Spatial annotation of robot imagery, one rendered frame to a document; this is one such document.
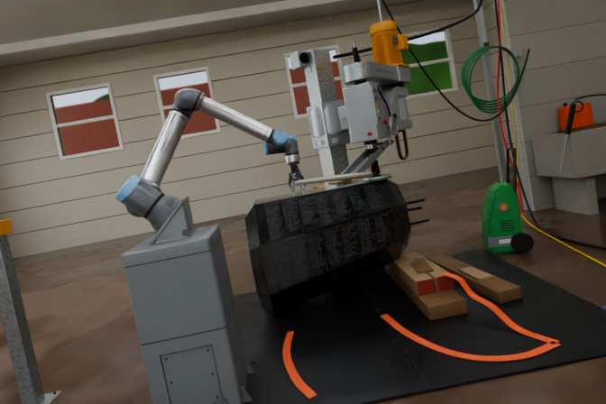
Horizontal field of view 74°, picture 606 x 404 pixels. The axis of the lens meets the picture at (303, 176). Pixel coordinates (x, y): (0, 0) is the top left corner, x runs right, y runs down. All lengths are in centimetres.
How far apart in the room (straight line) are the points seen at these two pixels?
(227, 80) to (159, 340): 763
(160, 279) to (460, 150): 871
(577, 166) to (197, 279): 388
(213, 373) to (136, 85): 806
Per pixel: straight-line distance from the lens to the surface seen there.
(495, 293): 289
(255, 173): 907
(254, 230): 282
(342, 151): 383
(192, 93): 233
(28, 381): 298
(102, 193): 979
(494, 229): 381
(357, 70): 304
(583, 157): 486
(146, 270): 201
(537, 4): 559
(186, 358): 212
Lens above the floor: 117
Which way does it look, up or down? 4 degrees down
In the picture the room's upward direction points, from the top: 10 degrees counter-clockwise
